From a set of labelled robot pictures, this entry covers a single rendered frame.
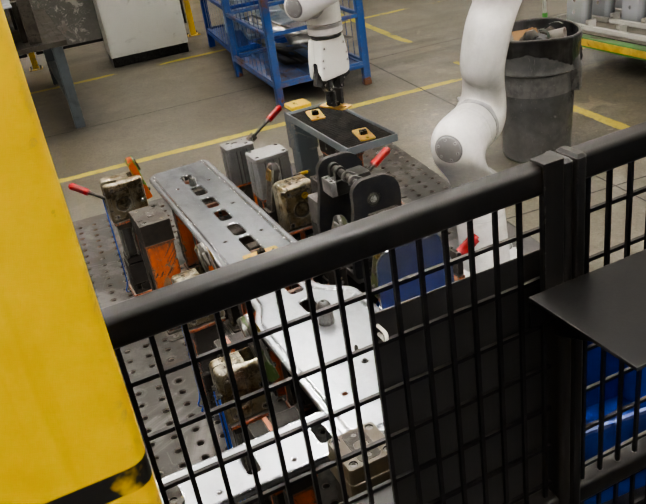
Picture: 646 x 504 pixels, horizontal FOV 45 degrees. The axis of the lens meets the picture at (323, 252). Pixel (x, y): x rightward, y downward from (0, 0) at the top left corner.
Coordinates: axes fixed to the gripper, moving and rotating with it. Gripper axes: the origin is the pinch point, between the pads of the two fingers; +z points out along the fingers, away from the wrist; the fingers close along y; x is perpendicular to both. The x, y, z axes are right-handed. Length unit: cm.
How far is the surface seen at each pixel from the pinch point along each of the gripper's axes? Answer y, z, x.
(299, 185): 18.7, 16.1, 2.7
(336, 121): -2.4, 7.8, -3.1
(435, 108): -291, 123, -196
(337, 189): 26.1, 10.0, 23.3
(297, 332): 57, 24, 39
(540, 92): -232, 81, -79
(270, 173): 18.4, 15.0, -7.9
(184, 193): 25, 24, -38
